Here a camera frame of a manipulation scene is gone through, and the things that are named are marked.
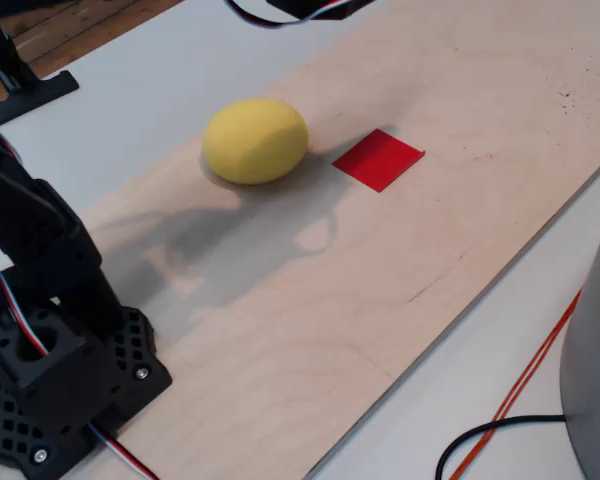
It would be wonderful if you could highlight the grey round lamp shade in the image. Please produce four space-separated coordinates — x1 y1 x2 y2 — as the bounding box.
558 192 600 480

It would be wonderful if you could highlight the light plywood board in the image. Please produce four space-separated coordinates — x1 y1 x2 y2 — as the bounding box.
77 0 600 480

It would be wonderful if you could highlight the red white black base cable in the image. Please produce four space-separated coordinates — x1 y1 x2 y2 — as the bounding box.
87 422 160 480

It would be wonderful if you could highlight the yellow round foam sponge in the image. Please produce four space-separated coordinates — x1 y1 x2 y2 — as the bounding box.
202 97 310 186

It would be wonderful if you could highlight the thin orange wire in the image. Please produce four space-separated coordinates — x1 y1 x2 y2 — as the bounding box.
457 292 585 480
448 287 583 480

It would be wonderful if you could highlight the red white black arm cable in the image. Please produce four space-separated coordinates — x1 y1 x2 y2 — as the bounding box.
0 124 51 359

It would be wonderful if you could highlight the black clamp stand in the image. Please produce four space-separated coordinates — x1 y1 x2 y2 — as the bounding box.
0 17 80 126

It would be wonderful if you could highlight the red square sheet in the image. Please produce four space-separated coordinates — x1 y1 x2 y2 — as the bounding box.
331 128 426 194

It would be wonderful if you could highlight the thin black cable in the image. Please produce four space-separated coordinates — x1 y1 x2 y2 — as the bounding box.
435 414 566 480

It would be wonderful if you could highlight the red white black gripper cable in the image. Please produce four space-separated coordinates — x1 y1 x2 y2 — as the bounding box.
223 0 371 30

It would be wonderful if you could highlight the black lattice robot base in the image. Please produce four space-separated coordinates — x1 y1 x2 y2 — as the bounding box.
0 277 174 480

